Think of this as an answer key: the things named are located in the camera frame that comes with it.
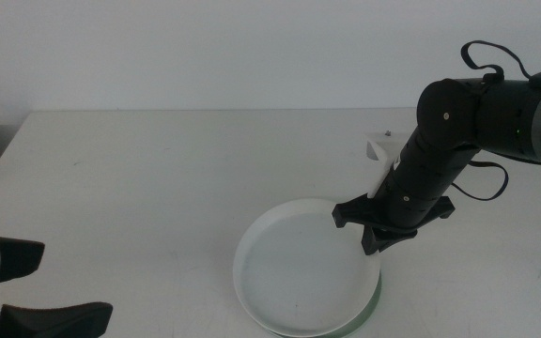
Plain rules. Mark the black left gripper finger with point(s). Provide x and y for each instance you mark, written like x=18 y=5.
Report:
x=17 y=258
x=50 y=324

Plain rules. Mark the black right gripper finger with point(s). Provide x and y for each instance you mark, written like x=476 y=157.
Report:
x=372 y=240
x=397 y=235

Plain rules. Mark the pale green shallow bowl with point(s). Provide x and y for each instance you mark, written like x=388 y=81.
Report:
x=364 y=321

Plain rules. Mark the white shallow bowl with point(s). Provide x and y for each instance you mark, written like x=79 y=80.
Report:
x=298 y=281

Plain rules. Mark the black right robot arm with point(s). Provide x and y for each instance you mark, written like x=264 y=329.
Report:
x=510 y=117

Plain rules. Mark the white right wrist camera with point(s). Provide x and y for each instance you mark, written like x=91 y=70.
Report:
x=383 y=155

